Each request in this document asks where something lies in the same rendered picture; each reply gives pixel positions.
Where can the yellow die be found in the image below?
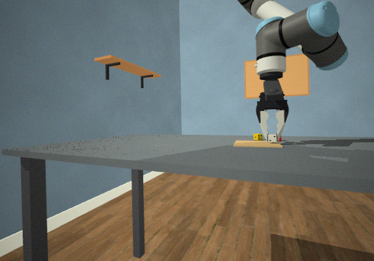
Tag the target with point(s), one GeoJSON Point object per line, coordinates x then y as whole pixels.
{"type": "Point", "coordinates": [257, 137]}

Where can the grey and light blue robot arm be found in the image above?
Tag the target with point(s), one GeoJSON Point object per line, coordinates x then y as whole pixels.
{"type": "Point", "coordinates": [314, 31]}

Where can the white die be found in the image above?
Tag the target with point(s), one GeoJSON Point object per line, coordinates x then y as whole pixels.
{"type": "Point", "coordinates": [272, 138]}

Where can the tan flat mat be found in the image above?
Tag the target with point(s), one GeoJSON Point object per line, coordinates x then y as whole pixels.
{"type": "Point", "coordinates": [257, 144]}

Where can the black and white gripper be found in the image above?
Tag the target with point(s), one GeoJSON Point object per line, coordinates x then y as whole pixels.
{"type": "Point", "coordinates": [263, 106]}

